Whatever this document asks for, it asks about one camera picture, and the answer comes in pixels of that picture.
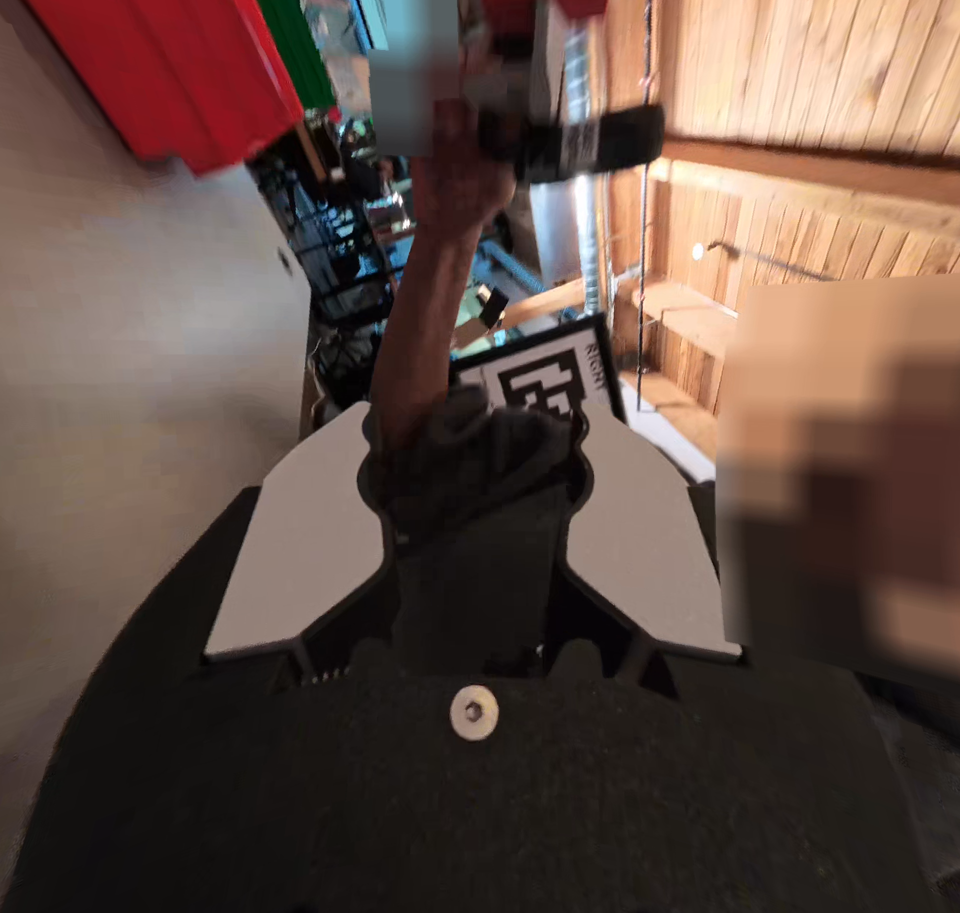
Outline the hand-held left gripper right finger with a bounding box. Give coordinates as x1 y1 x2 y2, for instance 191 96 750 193
563 418 744 659

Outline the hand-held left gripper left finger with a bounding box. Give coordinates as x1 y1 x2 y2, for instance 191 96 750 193
204 403 399 662

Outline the red plastic bin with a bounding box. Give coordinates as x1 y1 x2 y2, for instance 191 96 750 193
0 0 306 176

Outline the person's right forearm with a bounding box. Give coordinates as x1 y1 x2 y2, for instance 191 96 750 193
368 211 489 457

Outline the person's right hand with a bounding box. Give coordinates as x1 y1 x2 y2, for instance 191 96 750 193
410 115 523 236

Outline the printed marker board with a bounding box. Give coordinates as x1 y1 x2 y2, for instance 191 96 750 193
450 313 628 427

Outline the green box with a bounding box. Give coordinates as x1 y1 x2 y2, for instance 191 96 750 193
252 0 340 116

